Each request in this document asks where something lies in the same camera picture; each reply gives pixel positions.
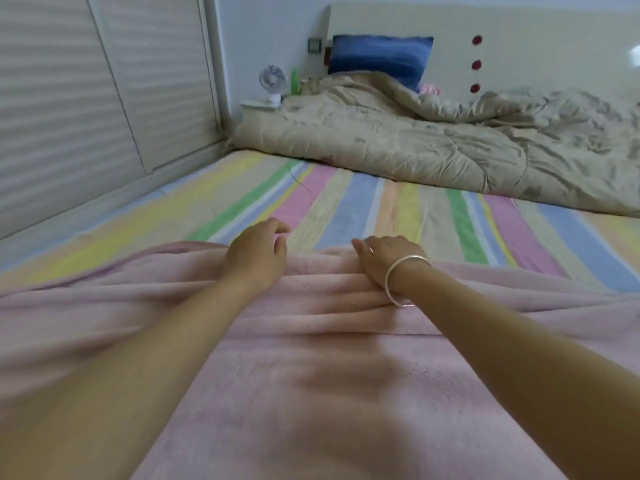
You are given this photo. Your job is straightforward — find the person's left hand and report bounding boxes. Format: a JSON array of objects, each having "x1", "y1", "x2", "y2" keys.
[{"x1": 217, "y1": 217, "x2": 292, "y2": 298}]

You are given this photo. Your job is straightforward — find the person's right hand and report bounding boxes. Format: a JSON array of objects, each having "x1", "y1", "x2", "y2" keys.
[{"x1": 351, "y1": 235, "x2": 432, "y2": 303}]

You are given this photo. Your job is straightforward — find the pink fleece blanket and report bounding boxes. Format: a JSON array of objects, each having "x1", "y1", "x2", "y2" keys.
[{"x1": 0, "y1": 239, "x2": 640, "y2": 480}]

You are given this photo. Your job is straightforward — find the person's left forearm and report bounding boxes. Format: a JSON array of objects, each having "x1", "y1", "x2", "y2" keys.
[{"x1": 0, "y1": 275, "x2": 269, "y2": 480}]

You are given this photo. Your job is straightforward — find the person's right forearm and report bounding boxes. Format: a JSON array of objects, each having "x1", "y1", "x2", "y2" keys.
[{"x1": 393, "y1": 263, "x2": 640, "y2": 480}]

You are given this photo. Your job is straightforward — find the striped pastel bed sheet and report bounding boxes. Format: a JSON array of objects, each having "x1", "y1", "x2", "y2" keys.
[{"x1": 0, "y1": 149, "x2": 640, "y2": 297}]

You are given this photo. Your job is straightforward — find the beige quilt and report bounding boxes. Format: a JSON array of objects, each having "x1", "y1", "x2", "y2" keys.
[{"x1": 229, "y1": 71, "x2": 640, "y2": 219}]

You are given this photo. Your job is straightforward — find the white nightstand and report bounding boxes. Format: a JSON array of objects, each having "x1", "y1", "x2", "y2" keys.
[{"x1": 239, "y1": 95, "x2": 287, "y2": 115}]

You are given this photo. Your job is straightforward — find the small white desk fan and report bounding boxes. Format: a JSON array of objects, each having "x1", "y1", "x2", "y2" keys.
[{"x1": 259, "y1": 63, "x2": 289, "y2": 102}]

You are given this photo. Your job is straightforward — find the blue pillow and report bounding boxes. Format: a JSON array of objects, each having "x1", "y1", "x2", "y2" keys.
[{"x1": 326, "y1": 35, "x2": 437, "y2": 94}]

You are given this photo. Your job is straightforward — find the white headboard with red dots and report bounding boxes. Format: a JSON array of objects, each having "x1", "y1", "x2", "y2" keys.
[{"x1": 324, "y1": 3, "x2": 640, "y2": 108}]

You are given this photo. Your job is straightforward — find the silver bracelet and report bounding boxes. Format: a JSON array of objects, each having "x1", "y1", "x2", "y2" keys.
[{"x1": 383, "y1": 253, "x2": 434, "y2": 310}]

